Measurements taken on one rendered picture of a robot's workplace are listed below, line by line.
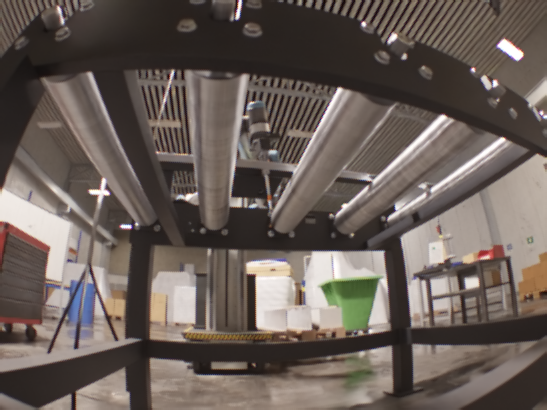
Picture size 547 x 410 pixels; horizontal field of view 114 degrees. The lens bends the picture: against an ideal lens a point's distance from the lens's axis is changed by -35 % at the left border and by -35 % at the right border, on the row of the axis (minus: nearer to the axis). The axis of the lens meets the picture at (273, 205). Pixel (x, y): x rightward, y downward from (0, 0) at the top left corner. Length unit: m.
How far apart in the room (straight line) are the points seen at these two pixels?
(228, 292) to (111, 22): 2.21
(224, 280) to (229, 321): 0.36
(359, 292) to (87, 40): 3.61
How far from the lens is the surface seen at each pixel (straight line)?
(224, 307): 2.40
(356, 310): 3.70
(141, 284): 1.17
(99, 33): 0.45
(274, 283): 4.45
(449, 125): 0.72
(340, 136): 0.60
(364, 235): 1.39
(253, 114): 1.30
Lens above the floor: 0.46
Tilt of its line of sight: 23 degrees up
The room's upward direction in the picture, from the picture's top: 2 degrees counter-clockwise
